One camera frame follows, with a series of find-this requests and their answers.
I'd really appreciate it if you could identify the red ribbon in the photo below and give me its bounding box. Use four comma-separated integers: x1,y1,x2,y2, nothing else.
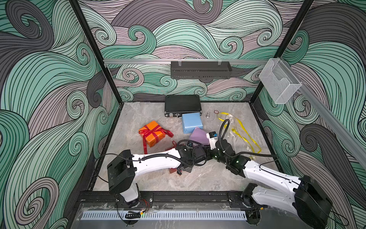
138,125,174,155
166,140,177,150

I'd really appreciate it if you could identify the purple gift box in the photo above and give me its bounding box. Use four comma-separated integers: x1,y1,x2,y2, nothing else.
189,127,209,145

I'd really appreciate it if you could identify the yellow ribbon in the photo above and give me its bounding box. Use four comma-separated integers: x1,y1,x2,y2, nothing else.
216,112,262,154

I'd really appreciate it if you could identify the blue gift box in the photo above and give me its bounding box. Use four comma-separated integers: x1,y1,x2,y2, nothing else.
182,113,203,134

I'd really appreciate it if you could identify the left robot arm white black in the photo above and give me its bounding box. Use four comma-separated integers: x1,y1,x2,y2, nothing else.
107,145,194,202

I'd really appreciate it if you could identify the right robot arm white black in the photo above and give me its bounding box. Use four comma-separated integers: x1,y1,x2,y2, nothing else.
194,146,333,229

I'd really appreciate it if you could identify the orange gift box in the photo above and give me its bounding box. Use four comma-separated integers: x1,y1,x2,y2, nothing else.
138,121,166,148

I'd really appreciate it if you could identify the black hard case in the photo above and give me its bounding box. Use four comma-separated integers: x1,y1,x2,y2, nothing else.
164,94,202,118

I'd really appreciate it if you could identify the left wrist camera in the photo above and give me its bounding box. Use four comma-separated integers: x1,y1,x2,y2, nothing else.
177,139,202,153

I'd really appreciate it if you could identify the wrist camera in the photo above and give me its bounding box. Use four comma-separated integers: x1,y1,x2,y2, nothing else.
177,139,202,153
206,131,218,150

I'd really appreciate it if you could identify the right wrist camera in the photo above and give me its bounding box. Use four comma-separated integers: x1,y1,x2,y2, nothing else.
206,131,218,150

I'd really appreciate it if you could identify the black wall tray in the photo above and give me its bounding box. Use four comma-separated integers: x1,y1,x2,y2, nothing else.
170,62,233,82

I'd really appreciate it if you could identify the clear plastic wall bin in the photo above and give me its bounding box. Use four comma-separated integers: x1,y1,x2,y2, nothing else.
259,58,302,104

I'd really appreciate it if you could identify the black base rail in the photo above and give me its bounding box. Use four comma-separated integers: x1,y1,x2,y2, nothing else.
77,190,304,207

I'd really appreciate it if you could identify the white slotted cable duct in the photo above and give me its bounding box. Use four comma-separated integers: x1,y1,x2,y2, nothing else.
81,210,247,221

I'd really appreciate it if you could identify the aluminium rail back wall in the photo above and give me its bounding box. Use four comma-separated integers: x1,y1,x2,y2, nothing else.
103,58,269,65

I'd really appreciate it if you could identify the aluminium rail wall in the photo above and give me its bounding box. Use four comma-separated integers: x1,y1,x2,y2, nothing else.
103,58,269,65
280,58,366,169

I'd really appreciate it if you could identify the aluminium rail right wall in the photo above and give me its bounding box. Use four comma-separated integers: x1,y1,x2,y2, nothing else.
280,58,366,169

